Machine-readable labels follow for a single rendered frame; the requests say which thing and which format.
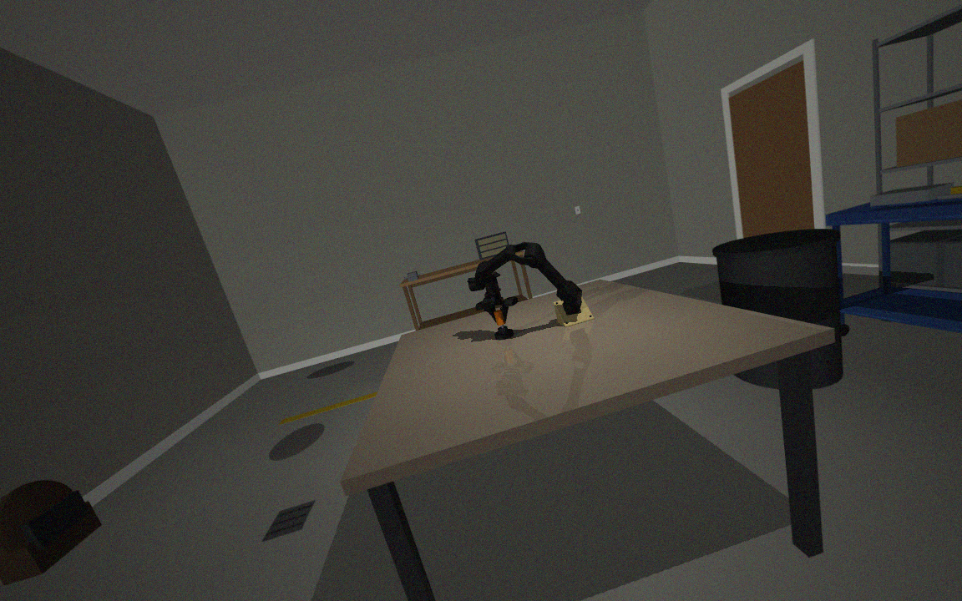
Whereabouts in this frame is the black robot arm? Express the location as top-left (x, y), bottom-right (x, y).
top-left (468, 242), bottom-right (582, 316)

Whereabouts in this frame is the black round pedestal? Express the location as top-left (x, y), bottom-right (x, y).
top-left (494, 325), bottom-right (514, 340)

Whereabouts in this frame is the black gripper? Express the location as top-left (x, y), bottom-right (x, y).
top-left (476, 287), bottom-right (518, 322)

